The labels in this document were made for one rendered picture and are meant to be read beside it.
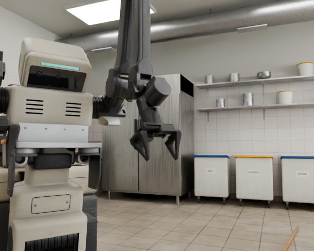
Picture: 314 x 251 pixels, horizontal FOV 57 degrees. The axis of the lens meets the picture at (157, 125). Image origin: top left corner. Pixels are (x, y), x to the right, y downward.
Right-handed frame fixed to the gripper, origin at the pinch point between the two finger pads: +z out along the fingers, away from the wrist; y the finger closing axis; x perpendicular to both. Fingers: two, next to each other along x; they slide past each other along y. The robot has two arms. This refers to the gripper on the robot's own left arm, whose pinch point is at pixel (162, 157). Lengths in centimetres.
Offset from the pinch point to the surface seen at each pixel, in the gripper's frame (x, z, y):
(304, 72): 99, -184, 387
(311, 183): 155, -28, 354
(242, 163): 209, -86, 303
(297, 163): 155, -59, 345
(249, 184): 217, -55, 309
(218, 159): 234, -104, 284
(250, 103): 178, -178, 345
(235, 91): 197, -217, 349
